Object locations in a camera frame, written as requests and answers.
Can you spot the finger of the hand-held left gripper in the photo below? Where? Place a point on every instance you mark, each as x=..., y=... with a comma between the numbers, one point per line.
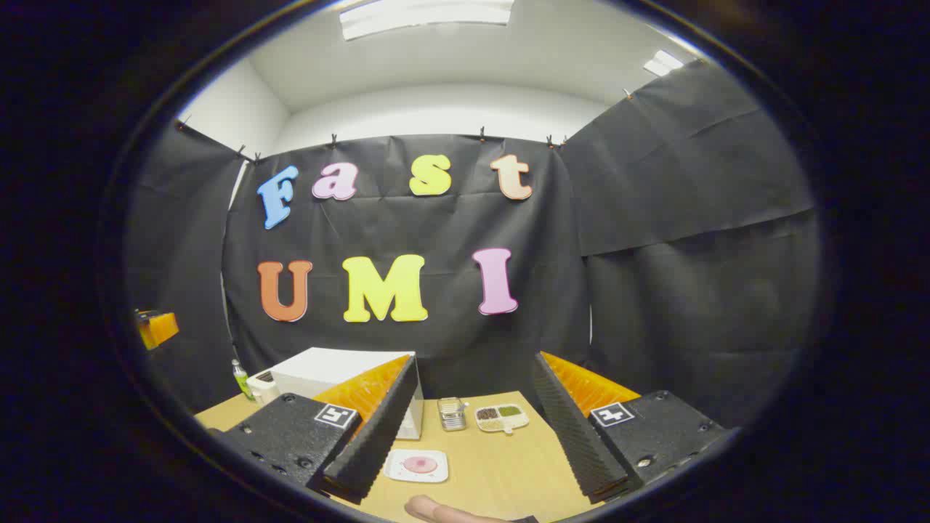
x=158, y=329

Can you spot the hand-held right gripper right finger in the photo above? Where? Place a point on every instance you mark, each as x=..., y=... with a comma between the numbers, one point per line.
x=574, y=436

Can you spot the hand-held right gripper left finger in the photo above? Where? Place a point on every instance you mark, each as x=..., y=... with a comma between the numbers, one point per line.
x=374, y=436

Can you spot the white square plate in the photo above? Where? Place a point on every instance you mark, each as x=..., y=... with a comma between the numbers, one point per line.
x=396, y=468

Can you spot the pink meat slice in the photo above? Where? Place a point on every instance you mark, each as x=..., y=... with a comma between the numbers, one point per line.
x=421, y=464

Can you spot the white microwave oven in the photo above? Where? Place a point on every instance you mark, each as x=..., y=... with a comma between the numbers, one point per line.
x=327, y=363

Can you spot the white divided grain dish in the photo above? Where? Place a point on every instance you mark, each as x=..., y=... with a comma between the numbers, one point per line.
x=501, y=418

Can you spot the green drink bottle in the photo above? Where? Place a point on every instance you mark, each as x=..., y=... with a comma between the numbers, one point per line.
x=240, y=379

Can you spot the white toaster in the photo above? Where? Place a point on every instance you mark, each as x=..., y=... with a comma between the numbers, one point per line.
x=261, y=386

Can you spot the row of black cloth clips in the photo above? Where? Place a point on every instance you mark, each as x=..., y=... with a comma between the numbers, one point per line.
x=333, y=138

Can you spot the small ceiling light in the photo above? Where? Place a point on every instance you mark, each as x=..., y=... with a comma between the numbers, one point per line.
x=662, y=63

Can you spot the long ceiling light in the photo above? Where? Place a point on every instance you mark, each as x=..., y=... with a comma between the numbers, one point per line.
x=425, y=16

